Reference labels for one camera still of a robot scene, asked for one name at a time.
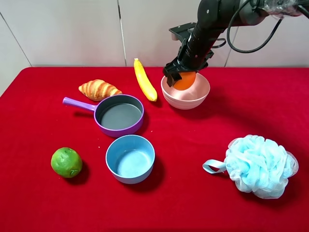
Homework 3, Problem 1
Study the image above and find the croissant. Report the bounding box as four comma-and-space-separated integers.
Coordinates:
78, 79, 122, 102

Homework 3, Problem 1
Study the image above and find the pink bowl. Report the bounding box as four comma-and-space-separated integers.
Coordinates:
161, 73, 211, 110

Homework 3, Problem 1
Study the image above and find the orange fruit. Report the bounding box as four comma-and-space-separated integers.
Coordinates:
173, 72, 196, 90

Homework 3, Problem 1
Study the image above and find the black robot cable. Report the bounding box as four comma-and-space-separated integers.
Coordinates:
214, 0, 309, 54

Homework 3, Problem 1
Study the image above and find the blue bowl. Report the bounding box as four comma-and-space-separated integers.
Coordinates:
105, 135, 155, 185

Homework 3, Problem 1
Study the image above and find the red velvet tablecloth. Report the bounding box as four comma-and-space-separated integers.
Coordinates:
0, 67, 309, 232

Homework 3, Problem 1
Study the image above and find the purple toy saucepan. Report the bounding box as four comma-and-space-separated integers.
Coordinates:
63, 94, 145, 138

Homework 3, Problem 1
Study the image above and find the green citrus fruit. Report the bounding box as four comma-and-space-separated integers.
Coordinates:
51, 147, 83, 178

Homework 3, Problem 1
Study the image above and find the yellow banana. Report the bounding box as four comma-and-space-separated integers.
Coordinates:
133, 58, 157, 102

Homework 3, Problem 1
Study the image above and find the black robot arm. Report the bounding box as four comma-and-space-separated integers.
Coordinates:
163, 0, 309, 87

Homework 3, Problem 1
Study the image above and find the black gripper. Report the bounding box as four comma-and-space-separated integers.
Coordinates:
163, 23, 225, 87

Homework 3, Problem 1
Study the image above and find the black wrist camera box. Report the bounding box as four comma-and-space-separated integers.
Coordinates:
169, 22, 196, 43

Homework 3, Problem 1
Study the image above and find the blue mesh bath sponge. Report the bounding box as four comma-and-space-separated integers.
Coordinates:
202, 135, 299, 199

